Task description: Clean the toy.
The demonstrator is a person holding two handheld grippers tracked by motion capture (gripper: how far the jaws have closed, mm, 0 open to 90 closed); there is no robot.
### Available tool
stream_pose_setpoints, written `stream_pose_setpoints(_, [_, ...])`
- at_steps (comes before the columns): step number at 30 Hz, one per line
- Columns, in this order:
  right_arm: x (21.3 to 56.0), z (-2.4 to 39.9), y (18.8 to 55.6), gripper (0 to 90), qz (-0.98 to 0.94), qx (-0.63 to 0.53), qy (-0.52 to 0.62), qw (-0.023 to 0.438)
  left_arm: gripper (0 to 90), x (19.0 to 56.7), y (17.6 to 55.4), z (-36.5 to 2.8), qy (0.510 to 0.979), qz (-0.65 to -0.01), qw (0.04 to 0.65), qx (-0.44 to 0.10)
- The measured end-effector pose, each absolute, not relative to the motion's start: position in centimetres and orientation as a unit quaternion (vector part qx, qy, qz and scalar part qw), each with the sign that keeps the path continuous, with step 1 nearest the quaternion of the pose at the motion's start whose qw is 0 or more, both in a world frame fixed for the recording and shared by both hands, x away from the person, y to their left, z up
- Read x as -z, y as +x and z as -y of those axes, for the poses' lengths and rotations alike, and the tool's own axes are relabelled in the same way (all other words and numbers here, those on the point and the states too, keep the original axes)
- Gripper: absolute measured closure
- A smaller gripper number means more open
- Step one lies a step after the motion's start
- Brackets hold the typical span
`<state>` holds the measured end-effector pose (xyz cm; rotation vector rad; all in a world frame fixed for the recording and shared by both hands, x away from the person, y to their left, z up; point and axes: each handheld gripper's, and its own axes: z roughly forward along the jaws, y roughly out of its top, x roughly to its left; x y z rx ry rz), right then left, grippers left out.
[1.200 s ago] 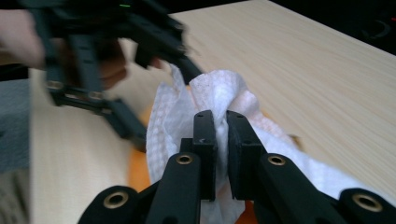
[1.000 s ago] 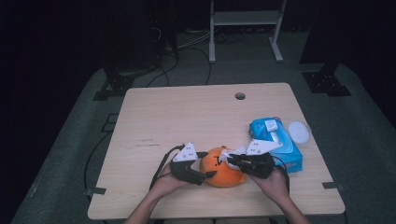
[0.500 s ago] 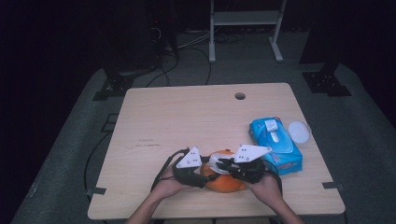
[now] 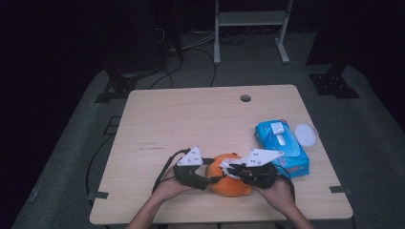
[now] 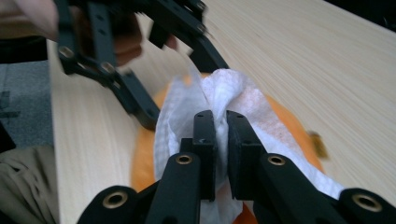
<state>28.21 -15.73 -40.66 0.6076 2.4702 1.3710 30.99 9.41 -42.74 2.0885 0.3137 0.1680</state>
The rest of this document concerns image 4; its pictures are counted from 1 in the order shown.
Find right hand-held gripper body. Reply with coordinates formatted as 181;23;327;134
237;148;285;190

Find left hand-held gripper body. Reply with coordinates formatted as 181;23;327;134
173;146;212;191

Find orange plush toy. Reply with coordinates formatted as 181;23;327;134
204;152;253;198

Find blue wet wipe pack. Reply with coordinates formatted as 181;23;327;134
253;119;310;178

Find person's left hand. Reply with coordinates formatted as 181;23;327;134
152;166;194;208

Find person's right hand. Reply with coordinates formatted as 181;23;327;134
254;177;296;215

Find white round lid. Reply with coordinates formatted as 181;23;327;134
294;122;319;148

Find black tape strip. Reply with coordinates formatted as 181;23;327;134
329;185;353;196
87;190;110;201

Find black stand base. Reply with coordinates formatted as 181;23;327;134
306;0;361;100
95;61;160;104

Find white metal stand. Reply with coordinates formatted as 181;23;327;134
213;0;294;66

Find left hand-held gripper cable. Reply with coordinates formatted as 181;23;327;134
151;148;191;194

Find hand-held gripper cable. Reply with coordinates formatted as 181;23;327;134
275;164;297;202
151;148;191;194

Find right hand-held gripper cable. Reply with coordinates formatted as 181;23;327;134
275;164;297;202

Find thin black floor cable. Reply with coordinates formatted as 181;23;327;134
84;135;116;197

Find white floor cables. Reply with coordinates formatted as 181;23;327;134
181;31;218;52

